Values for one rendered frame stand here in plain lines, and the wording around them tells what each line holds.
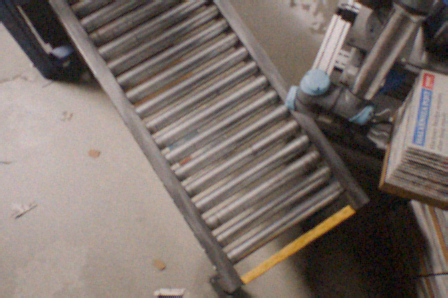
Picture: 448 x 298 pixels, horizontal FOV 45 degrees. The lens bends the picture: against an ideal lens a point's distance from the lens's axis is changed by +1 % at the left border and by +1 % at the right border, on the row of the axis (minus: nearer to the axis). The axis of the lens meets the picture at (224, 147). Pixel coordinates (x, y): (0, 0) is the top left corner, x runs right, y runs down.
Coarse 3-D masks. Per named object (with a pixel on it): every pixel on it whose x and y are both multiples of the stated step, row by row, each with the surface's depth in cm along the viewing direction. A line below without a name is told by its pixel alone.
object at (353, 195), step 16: (224, 0) 195; (224, 16) 194; (240, 32) 192; (256, 48) 191; (272, 64) 190; (272, 80) 188; (304, 128) 184; (320, 144) 183; (336, 160) 181; (336, 176) 180; (352, 176) 180; (352, 192) 179
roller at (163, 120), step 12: (252, 60) 191; (240, 72) 188; (252, 72) 190; (216, 84) 187; (228, 84) 188; (192, 96) 186; (204, 96) 186; (216, 96) 188; (180, 108) 184; (192, 108) 186; (156, 120) 183; (168, 120) 184; (156, 132) 184
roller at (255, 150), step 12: (276, 132) 183; (288, 132) 184; (252, 144) 183; (264, 144) 182; (276, 144) 184; (240, 156) 181; (252, 156) 181; (216, 168) 180; (228, 168) 179; (240, 168) 182; (204, 180) 178; (216, 180) 179; (192, 192) 177
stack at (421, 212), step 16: (400, 208) 225; (416, 208) 207; (384, 224) 246; (400, 224) 229; (416, 224) 211; (432, 224) 197; (384, 240) 250; (400, 240) 231; (432, 240) 200; (416, 256) 219; (432, 256) 202; (400, 272) 240; (416, 272) 222; (432, 272) 206; (400, 288) 247; (416, 288) 224; (432, 288) 209
